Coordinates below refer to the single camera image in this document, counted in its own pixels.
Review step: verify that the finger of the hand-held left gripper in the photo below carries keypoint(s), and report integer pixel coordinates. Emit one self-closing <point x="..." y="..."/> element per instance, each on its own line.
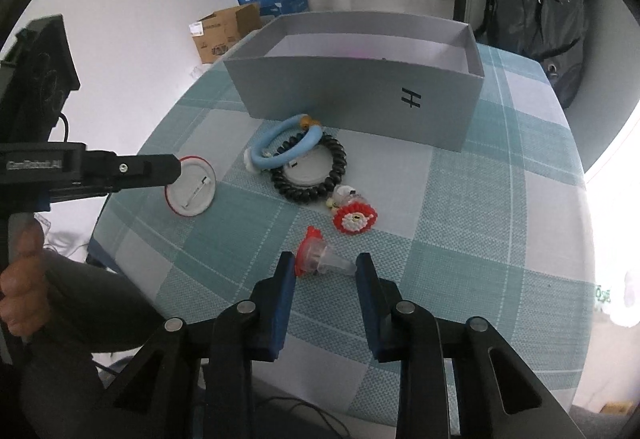
<point x="75" y="195"/>
<point x="145" y="169"/>

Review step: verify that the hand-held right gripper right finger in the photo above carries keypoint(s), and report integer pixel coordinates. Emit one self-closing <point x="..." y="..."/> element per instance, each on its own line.
<point x="369" y="304"/>

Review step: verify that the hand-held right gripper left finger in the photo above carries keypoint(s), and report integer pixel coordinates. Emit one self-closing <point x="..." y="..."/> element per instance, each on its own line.
<point x="284" y="299"/>

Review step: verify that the white pin badge red rim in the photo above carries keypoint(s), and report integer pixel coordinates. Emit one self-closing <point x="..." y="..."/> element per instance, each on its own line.
<point x="192" y="191"/>

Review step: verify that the red white beaded flower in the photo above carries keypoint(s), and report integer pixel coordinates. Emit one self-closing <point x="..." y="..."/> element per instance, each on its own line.
<point x="346" y="220"/>

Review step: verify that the small white figure charm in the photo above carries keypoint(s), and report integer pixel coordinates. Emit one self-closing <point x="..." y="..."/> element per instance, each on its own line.
<point x="345" y="194"/>

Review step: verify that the white round case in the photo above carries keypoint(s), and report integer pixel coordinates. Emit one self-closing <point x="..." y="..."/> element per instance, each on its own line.
<point x="307" y="174"/>

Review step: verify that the grey cardboard box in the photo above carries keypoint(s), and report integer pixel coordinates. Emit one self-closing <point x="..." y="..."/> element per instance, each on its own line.
<point x="350" y="94"/>

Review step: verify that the person's left hand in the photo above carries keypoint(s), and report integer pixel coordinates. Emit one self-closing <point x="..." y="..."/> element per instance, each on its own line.
<point x="20" y="291"/>

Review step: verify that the person's grey trouser leg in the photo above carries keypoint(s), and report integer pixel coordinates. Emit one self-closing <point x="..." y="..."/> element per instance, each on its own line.
<point x="85" y="319"/>

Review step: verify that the brown cardboard box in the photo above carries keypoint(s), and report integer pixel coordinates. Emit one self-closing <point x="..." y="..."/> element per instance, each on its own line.
<point x="220" y="34"/>

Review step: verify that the white printed packet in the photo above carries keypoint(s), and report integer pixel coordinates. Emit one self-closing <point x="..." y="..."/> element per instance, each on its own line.
<point x="617" y="299"/>

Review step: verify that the black jacket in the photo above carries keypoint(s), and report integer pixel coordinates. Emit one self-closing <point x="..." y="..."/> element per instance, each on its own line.
<point x="555" y="19"/>

